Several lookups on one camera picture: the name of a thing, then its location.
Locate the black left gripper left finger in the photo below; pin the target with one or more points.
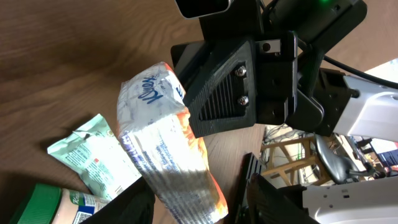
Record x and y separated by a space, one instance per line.
135 205

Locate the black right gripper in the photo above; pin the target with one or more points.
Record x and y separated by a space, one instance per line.
292 38

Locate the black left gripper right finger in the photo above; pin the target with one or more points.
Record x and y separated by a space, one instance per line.
268 205

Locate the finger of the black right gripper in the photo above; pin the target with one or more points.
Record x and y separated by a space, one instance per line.
187 59

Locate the green white wipes pack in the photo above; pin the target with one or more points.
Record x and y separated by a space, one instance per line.
94 153

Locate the orange Kleenex tissue pack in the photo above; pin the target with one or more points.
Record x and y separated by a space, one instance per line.
154 130

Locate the green lid jar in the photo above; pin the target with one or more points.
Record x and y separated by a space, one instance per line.
47 204

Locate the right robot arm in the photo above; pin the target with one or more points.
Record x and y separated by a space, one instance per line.
367 105

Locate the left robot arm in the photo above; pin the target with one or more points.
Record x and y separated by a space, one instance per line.
373 201

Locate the wooden stool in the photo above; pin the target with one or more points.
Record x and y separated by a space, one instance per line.
287 171

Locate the black office chair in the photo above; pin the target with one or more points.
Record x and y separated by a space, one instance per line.
342 170

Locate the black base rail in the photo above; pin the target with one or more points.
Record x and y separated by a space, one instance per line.
239 213

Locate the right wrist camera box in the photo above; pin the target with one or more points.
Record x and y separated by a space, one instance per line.
191 9

